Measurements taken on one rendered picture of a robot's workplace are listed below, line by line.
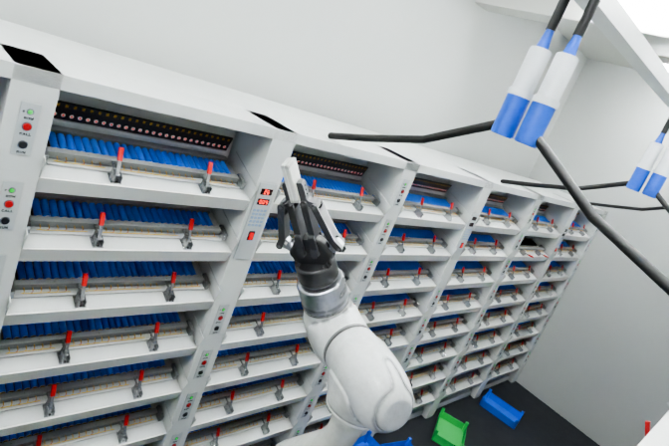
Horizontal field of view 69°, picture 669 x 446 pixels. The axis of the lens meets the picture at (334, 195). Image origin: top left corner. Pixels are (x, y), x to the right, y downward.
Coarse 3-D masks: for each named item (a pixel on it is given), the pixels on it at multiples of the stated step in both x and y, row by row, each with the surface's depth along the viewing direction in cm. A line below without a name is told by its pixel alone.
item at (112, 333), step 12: (168, 324) 167; (180, 324) 170; (36, 336) 138; (48, 336) 140; (60, 336) 142; (72, 336) 144; (84, 336) 146; (96, 336) 149; (108, 336) 152; (0, 348) 132; (48, 348) 139
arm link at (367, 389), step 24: (336, 336) 85; (360, 336) 83; (336, 360) 82; (360, 360) 79; (384, 360) 79; (336, 384) 80; (360, 384) 76; (384, 384) 75; (408, 384) 77; (336, 408) 80; (360, 408) 75; (384, 408) 74; (408, 408) 76; (312, 432) 91; (336, 432) 83; (360, 432) 83; (384, 432) 76
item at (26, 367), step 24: (192, 312) 174; (0, 336) 135; (120, 336) 156; (144, 336) 161; (192, 336) 172; (0, 360) 130; (24, 360) 134; (48, 360) 137; (72, 360) 141; (96, 360) 145; (120, 360) 151; (144, 360) 158
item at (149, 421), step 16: (96, 416) 167; (112, 416) 171; (128, 416) 167; (144, 416) 177; (160, 416) 178; (32, 432) 153; (48, 432) 154; (64, 432) 157; (80, 432) 161; (96, 432) 165; (112, 432) 167; (128, 432) 171; (144, 432) 174; (160, 432) 177
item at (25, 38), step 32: (0, 32) 128; (32, 32) 148; (96, 64) 137; (128, 64) 162; (64, 96) 128; (224, 96) 177; (192, 128) 155; (224, 128) 163; (320, 128) 193; (352, 160) 210
